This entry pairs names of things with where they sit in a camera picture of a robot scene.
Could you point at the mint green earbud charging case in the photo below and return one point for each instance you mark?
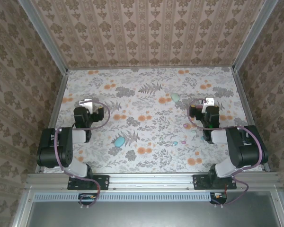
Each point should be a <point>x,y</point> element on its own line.
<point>175,97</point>

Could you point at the blue earbud charging case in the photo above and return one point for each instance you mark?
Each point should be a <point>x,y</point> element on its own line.
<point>119,142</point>

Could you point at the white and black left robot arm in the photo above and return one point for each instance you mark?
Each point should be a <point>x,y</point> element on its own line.
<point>66,146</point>

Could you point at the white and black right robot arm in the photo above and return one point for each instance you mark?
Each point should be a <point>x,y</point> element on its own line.
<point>241,151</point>

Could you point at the black wiring connector box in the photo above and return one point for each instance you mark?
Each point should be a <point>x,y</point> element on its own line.
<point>219,199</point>
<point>87,199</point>

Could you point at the wide aluminium mounting beam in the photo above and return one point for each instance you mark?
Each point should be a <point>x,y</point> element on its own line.
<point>151,182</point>

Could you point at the grey metal panel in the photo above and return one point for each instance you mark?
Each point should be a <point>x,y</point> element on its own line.
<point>156,215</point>

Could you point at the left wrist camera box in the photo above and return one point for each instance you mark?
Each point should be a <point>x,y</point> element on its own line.
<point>86,104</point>

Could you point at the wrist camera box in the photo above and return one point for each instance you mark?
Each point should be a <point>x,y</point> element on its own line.
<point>86,104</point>
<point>208,101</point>

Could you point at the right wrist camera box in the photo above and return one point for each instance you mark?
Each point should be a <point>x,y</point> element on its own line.
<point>208,101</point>

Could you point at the aluminium side rail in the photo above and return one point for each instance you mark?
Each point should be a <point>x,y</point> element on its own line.
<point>59,99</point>
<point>245,101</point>

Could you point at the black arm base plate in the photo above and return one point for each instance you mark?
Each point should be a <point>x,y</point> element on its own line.
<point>198,183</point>
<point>104,182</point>

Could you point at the thin aluminium wall rail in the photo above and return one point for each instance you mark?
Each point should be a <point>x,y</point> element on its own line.
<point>151,67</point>

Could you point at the aluminium corner post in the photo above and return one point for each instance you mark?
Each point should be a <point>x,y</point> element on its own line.
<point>45,40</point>
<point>253,37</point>

